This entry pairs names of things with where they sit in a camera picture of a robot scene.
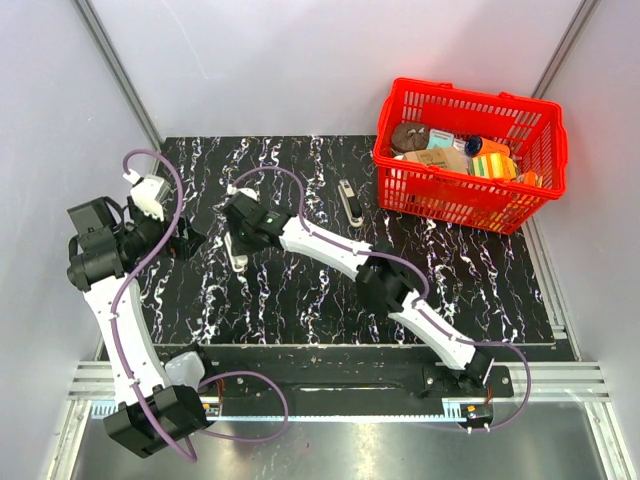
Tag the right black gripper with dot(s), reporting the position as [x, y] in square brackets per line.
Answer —
[238, 246]

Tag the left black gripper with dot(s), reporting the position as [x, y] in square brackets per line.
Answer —
[181, 246]

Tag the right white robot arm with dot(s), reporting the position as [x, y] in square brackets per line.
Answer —
[382, 279]

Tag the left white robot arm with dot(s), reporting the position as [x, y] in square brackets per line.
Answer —
[157, 403]

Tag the black grey stapler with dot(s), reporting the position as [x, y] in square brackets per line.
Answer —
[351, 203]

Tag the brown round object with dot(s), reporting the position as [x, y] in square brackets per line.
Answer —
[409, 136]

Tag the teal white card box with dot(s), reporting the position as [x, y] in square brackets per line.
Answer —
[440, 139]

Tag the brown cardboard box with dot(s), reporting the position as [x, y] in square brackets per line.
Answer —
[448, 158]

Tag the orange bottle blue cap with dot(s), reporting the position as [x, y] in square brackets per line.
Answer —
[477, 145]

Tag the red plastic basket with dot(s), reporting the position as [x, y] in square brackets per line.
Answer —
[533, 129]

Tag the yellow green sponge pack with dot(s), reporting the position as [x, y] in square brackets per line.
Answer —
[493, 166]

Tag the orange snack packet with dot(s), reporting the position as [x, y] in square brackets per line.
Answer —
[529, 178]

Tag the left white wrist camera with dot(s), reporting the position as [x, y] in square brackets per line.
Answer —
[147, 193]

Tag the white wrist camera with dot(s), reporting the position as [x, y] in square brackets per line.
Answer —
[147, 193]
[233, 190]

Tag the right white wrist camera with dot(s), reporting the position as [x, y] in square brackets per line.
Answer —
[233, 190]

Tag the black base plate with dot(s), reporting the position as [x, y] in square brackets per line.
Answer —
[413, 368]

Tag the aluminium rail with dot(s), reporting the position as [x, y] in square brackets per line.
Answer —
[256, 401]

